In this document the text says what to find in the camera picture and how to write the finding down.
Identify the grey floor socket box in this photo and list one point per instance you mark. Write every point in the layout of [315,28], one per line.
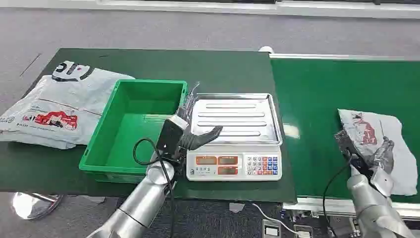
[271,229]

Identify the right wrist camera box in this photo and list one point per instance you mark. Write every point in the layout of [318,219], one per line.
[352,154]

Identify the small grey parcel bag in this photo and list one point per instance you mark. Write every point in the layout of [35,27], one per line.
[405,154]

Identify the large grey parcel bag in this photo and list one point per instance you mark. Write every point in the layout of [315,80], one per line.
[55,108]

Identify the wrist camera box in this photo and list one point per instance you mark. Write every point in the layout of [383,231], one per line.
[352,154]
[170,133]

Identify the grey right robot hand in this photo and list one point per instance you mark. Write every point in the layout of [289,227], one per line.
[386,157]

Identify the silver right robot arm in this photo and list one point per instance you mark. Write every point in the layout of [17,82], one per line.
[370,210]

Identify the green plastic crate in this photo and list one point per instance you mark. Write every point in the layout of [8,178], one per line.
[137,121]

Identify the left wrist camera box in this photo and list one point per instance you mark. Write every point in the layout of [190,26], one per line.
[170,133]

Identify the chrome table base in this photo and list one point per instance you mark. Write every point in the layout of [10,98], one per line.
[34,204]

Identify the small white floor box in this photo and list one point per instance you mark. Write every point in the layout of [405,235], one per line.
[303,232]

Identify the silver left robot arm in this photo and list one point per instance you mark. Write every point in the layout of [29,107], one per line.
[141,203]

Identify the white electronic weighing scale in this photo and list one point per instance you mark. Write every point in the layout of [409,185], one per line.
[236,131]

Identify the green conveyor belt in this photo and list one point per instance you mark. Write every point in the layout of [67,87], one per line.
[311,108]

